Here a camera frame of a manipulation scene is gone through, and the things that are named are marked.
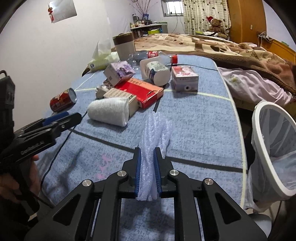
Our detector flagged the red drink can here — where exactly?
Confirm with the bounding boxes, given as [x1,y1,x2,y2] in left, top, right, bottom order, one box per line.
[50,88,77,113]

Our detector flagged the dry branches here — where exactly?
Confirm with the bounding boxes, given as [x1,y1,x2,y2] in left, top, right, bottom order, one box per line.
[129,0,158,15]

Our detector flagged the brown teddy bear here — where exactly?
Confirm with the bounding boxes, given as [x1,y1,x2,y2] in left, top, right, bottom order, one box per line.
[206,16,228,39]

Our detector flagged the white bubble wrap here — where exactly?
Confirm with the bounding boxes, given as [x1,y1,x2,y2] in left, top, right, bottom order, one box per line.
[136,111,173,202]

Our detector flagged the brown printed blanket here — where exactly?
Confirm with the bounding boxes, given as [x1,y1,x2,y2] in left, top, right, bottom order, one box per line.
[134,33,296,95]

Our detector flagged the silver wall sheet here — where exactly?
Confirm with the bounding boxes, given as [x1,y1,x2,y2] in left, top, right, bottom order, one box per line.
[48,0,77,23]

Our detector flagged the cluttered shelf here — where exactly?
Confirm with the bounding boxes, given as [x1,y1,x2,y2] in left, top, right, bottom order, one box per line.
[129,22,168,39]

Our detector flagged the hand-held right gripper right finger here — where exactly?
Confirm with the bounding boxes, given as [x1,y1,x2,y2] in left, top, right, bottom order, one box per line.
[153,147,269,241]

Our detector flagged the pink milk carton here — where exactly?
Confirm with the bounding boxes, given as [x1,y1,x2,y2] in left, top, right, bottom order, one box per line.
[171,65,199,92]

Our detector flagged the wooden headboard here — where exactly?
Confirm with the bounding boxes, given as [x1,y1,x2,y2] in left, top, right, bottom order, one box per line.
[266,38,296,62]

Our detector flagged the black cable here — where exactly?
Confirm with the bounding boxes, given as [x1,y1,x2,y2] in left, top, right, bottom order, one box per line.
[40,111,89,208]

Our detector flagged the pink bed sheet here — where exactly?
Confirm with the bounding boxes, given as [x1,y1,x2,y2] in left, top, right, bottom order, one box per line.
[218,67,294,107]

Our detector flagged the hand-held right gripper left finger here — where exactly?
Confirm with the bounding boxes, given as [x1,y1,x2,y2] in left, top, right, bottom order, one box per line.
[24,146,142,241]

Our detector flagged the heart print curtain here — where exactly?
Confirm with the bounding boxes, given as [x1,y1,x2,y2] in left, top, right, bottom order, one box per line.
[184,0,232,35]

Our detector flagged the person's left hand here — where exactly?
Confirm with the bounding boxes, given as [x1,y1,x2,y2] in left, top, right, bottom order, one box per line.
[0,154,41,204]

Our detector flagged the brown and white tumbler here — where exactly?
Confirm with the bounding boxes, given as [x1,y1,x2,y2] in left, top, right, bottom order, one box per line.
[112,32,136,62]

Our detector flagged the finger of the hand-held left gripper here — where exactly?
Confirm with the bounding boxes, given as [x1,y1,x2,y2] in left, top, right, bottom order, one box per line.
[35,113,82,139]
[22,112,70,133]

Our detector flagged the yellow tissue pack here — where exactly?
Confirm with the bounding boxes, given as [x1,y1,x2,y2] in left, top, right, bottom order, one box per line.
[89,39,119,71]

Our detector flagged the clear plastic bin bag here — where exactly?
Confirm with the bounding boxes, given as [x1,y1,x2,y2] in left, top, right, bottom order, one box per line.
[245,109,296,212]

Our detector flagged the red hanging ornament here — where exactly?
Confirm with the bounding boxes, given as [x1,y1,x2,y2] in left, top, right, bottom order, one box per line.
[47,3,55,22]

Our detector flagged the white printed paper cup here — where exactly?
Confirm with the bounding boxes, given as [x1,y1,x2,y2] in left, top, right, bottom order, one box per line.
[140,57,171,86]

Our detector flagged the white trash bin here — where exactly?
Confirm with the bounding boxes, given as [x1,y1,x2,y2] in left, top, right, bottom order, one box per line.
[251,100,296,202]

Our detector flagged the barred window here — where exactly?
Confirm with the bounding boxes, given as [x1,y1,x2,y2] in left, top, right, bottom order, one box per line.
[161,0,184,16]

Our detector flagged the rolled white towel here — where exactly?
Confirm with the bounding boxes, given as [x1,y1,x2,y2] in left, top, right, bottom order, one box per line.
[87,97,130,127]

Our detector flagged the blue patterned tablecloth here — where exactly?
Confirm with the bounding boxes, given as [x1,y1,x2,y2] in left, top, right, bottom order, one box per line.
[35,54,249,241]

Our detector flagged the crumpled white paper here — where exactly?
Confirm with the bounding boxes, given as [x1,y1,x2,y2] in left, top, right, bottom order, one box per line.
[96,85,111,99]

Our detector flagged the power strip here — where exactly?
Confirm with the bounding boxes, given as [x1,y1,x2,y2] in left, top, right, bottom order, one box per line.
[257,31,271,42]

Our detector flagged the red cardboard box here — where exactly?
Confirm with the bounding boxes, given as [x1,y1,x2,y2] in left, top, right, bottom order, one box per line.
[114,77,164,109]

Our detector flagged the cream medicine box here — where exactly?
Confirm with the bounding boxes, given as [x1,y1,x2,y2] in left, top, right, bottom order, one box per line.
[103,88,137,117]

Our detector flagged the purple and white box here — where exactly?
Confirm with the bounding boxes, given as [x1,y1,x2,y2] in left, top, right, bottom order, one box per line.
[103,61,136,87]

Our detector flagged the clear red-label plastic bottle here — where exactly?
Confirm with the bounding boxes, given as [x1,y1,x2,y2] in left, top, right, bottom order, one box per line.
[127,50,178,65]

